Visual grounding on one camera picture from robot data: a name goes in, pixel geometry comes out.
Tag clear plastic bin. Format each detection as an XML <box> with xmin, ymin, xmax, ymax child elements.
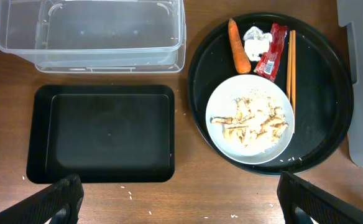
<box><xmin>0</xmin><ymin>0</ymin><xmax>186</xmax><ymax>73</ymax></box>

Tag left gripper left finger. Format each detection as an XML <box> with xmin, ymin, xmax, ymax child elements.
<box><xmin>0</xmin><ymin>174</ymin><xmax>84</xmax><ymax>224</ymax></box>

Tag crumpled white tissue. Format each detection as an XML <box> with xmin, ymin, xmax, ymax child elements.
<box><xmin>243</xmin><ymin>26</ymin><xmax>273</xmax><ymax>62</ymax></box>

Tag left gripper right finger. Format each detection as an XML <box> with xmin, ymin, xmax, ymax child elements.
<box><xmin>277</xmin><ymin>172</ymin><xmax>363</xmax><ymax>224</ymax></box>

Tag round black serving tray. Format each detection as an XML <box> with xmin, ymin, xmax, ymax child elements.
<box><xmin>187</xmin><ymin>12</ymin><xmax>354</xmax><ymax>176</ymax></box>

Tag black rectangular tray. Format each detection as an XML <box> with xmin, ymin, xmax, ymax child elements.
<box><xmin>26</xmin><ymin>85</ymin><xmax>175</xmax><ymax>184</ymax></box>

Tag wooden chopstick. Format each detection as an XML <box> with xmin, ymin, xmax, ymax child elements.
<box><xmin>292</xmin><ymin>30</ymin><xmax>296</xmax><ymax>118</ymax></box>
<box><xmin>287</xmin><ymin>31</ymin><xmax>292</xmax><ymax>101</ymax></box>

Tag grey plate with leftovers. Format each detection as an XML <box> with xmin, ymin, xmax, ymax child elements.
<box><xmin>205</xmin><ymin>75</ymin><xmax>295</xmax><ymax>165</ymax></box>

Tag red snack wrapper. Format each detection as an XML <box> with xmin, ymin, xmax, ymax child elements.
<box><xmin>254</xmin><ymin>23</ymin><xmax>288</xmax><ymax>82</ymax></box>

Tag orange carrot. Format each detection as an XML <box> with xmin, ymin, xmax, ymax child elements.
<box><xmin>228</xmin><ymin>19</ymin><xmax>251</xmax><ymax>74</ymax></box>

